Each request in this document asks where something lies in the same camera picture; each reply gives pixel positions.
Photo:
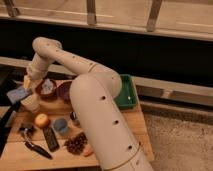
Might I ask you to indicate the black handled can opener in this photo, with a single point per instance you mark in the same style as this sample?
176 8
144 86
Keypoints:
27 130

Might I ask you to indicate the orange carrot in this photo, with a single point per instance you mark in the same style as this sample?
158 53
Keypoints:
87 152

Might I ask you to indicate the white paper cup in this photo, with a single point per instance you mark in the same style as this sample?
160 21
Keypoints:
31 103

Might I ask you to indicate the bunch of dark grapes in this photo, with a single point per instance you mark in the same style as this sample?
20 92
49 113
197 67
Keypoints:
77 144

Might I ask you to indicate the green plastic tray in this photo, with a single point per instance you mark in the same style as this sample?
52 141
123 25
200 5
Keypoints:
127 97

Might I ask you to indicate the blue plastic cup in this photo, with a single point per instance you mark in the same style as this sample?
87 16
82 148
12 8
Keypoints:
61 126

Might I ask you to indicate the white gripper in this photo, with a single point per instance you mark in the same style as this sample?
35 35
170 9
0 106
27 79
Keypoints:
35 71

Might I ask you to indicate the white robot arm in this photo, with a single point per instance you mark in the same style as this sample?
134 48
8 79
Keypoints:
92 95

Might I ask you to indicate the red bowl with plastic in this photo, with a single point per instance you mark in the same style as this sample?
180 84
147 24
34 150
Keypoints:
46 88

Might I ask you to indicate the orange apple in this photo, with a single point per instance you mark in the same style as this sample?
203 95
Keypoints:
41 120

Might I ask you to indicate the purple bowl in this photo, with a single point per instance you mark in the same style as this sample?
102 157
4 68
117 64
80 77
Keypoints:
63 91

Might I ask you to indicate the black stand at left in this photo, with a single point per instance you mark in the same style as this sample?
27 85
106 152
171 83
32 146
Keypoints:
6 84

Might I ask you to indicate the black remote control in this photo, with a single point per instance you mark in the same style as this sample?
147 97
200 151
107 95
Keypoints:
50 138

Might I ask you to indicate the blue sponge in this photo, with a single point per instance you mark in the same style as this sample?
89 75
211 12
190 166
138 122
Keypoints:
18 94

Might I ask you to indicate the small metal cup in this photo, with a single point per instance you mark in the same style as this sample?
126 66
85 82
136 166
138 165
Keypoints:
74 118

